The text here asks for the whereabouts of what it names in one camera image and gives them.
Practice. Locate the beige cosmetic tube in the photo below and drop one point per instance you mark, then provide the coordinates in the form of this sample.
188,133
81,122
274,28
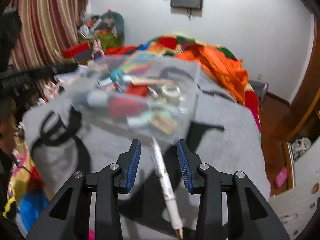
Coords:
152,81

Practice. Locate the beige pen with gold tip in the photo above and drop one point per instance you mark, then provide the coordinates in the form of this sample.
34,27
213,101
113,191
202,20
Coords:
167,185

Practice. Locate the red box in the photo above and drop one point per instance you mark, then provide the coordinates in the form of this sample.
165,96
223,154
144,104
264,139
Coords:
76,50

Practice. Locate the white tape roll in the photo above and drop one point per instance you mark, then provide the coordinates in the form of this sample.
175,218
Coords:
171,90

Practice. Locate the white shoes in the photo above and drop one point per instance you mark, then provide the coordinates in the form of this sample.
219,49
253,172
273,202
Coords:
301,147

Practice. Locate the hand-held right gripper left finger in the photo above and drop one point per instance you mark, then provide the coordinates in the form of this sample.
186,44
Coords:
133,165

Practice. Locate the colourful patchwork quilt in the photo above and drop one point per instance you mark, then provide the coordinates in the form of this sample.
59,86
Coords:
167,42

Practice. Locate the grey and black blanket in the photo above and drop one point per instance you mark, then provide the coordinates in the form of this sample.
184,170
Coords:
225,142

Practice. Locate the pink clog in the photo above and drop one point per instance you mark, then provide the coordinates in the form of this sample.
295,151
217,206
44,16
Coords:
281,177

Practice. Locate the clear plastic storage box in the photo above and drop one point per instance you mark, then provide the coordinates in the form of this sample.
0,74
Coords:
100,120

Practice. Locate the red foil packet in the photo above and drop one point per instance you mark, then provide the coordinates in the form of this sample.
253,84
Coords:
127,108

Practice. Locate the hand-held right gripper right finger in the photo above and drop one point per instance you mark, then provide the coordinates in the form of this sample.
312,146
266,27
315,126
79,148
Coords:
185,165

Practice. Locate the white wardrobe door pink hearts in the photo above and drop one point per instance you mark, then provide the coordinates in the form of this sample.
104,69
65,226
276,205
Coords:
295,205

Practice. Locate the red cloth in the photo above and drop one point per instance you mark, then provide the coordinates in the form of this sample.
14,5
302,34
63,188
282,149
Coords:
120,50

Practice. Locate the pink rabbit toy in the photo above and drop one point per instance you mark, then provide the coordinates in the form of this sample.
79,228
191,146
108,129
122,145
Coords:
96,46

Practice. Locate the striped curtain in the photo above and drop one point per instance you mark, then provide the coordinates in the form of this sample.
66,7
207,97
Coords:
45,17

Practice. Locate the orange down jacket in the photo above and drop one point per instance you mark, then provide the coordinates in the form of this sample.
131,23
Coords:
220,67

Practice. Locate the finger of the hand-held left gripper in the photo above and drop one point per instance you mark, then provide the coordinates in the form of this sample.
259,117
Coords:
37,73

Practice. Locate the brown wooden door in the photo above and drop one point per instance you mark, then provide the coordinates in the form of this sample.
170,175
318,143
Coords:
307,80

